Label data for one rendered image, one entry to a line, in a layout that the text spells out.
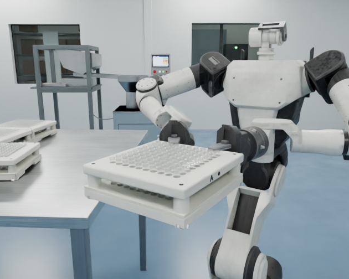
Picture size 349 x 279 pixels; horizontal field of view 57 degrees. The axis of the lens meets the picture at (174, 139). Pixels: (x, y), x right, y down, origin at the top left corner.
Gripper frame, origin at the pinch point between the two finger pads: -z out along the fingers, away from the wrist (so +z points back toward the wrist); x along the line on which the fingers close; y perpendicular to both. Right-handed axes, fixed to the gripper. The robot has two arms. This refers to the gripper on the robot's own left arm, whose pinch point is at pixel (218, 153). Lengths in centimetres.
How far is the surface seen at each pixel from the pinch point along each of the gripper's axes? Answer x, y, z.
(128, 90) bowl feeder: 2, 244, 187
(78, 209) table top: 18.2, 32.2, -17.2
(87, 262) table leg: 33.3, 29.9, -16.6
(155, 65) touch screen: -27, 231, 218
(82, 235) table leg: 24.5, 29.7, -18.0
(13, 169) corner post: 14, 68, -19
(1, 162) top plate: 12, 70, -22
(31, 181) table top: 18, 63, -15
